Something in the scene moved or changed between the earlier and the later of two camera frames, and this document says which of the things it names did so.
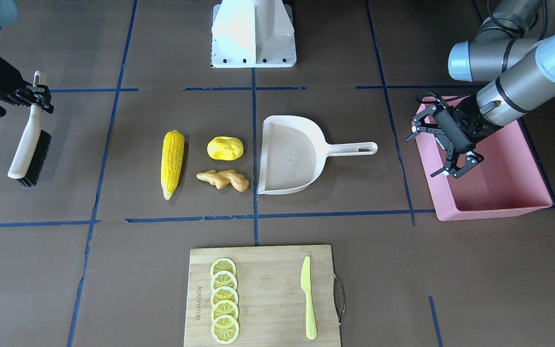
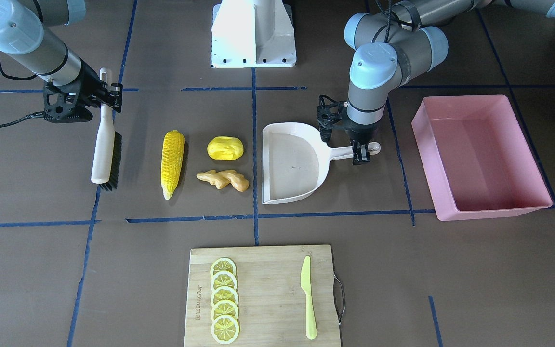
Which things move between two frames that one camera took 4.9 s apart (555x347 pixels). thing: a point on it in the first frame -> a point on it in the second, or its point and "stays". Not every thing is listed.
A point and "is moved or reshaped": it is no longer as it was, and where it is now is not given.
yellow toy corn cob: [172, 161] stays
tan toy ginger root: [222, 179] stays
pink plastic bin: [507, 182] stays
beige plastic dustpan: [294, 153] is moved or reshaped
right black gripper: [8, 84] -> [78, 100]
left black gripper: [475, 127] -> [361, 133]
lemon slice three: [224, 293] stays
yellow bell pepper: [225, 148] stays
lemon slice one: [223, 263] stays
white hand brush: [33, 157] -> [107, 159]
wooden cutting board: [271, 300] stays
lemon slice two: [224, 278] stays
